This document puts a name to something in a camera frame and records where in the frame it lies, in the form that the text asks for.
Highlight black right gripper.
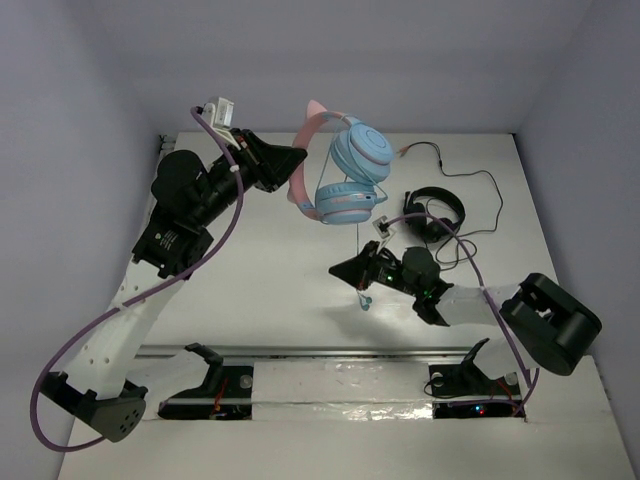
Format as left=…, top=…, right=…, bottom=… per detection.
left=330, top=240, right=422, bottom=298

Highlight light blue headphone cable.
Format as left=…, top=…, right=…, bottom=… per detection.
left=313, top=115, right=390, bottom=312

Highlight pink blue cat-ear headphones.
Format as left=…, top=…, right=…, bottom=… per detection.
left=287, top=100, right=394, bottom=225

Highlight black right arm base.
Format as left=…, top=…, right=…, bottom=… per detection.
left=423, top=338, right=525, bottom=420

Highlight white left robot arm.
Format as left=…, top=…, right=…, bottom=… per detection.
left=30, top=129, right=307, bottom=443

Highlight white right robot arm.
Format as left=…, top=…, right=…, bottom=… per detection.
left=328, top=241, right=602, bottom=393

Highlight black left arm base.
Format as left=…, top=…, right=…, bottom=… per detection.
left=158, top=343, right=254, bottom=421

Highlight black headset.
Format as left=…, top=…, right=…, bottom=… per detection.
left=402, top=186, right=466, bottom=246

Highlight white foil-taped cover panel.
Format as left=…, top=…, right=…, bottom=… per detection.
left=251, top=360, right=433, bottom=422

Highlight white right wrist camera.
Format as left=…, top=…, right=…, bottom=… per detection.
left=372, top=215, right=396, bottom=251

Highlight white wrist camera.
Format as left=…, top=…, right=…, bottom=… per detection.
left=201, top=96, right=238, bottom=148
left=372, top=215, right=396, bottom=251

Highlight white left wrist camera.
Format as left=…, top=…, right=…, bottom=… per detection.
left=201, top=96, right=238, bottom=148

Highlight black headset cable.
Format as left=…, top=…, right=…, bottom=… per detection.
left=398, top=141, right=505, bottom=274

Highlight aluminium front rail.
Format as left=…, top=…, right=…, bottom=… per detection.
left=134, top=343, right=526, bottom=362

